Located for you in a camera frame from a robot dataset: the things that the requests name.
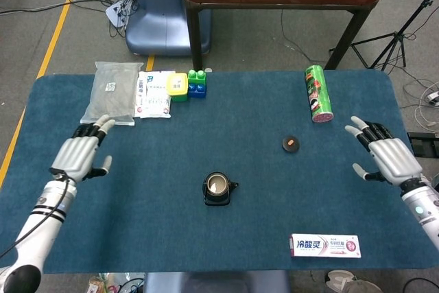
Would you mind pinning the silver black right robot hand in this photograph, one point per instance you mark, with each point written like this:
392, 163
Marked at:
394, 159

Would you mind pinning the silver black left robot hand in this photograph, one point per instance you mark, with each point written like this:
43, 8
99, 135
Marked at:
73, 155

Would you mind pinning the black round lid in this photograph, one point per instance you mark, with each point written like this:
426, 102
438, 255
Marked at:
291, 148

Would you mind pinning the black cup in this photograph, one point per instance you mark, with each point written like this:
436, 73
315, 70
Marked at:
211, 200

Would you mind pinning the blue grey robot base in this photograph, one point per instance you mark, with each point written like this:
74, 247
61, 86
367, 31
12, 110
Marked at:
161, 25

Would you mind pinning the yellow-lidded green box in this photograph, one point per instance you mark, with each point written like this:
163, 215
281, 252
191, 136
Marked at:
177, 85

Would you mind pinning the black foot pedal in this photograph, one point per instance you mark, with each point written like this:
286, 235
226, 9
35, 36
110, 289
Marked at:
423, 143

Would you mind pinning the grey plastic bag package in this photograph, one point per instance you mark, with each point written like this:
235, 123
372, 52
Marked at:
109, 101

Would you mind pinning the green chips can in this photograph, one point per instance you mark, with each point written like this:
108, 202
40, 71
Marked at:
319, 97

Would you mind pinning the white wipes packet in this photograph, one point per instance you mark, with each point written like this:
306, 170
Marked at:
154, 101

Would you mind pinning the white pink toothpaste box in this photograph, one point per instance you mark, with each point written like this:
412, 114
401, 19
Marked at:
326, 245

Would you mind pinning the black tripod stand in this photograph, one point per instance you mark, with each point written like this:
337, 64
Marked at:
396, 37

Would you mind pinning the white grey sneaker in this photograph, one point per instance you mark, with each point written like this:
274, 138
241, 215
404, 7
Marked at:
353, 282

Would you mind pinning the clear plastic bag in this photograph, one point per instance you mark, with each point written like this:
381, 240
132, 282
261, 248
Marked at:
103, 284

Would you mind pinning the blue toy block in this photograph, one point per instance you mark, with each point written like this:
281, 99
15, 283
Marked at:
197, 91

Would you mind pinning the green toy block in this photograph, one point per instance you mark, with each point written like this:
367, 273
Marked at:
197, 78

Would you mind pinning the white power strip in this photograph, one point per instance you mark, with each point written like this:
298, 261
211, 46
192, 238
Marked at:
115, 15

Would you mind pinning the blue felt table mat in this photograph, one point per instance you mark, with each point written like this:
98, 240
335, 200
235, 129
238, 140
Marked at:
223, 238

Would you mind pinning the blue grey robot torso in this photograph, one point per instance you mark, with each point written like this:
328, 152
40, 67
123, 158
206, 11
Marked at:
216, 282

